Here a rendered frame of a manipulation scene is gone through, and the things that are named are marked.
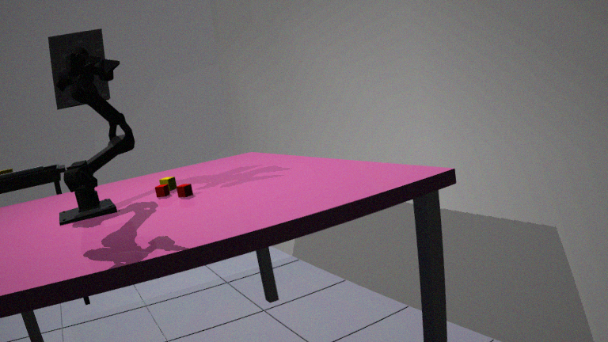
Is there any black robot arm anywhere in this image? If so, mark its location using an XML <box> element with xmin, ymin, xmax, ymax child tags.
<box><xmin>56</xmin><ymin>68</ymin><xmax>135</xmax><ymax>212</ymax></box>

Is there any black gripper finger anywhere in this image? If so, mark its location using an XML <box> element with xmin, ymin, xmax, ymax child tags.
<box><xmin>75</xmin><ymin>54</ymin><xmax>101</xmax><ymax>74</ymax></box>
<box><xmin>104</xmin><ymin>59</ymin><xmax>120</xmax><ymax>78</ymax></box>

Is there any yellow cube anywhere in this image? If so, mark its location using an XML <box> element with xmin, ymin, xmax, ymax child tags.
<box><xmin>159</xmin><ymin>177</ymin><xmax>177</xmax><ymax>191</ymax></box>

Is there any red cube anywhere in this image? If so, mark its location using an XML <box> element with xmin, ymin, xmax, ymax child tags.
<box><xmin>177</xmin><ymin>184</ymin><xmax>192</xmax><ymax>197</ymax></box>
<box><xmin>155</xmin><ymin>184</ymin><xmax>169</xmax><ymax>197</ymax></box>

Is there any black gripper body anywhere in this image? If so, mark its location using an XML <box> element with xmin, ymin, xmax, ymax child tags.
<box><xmin>66</xmin><ymin>53</ymin><xmax>114</xmax><ymax>82</ymax></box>

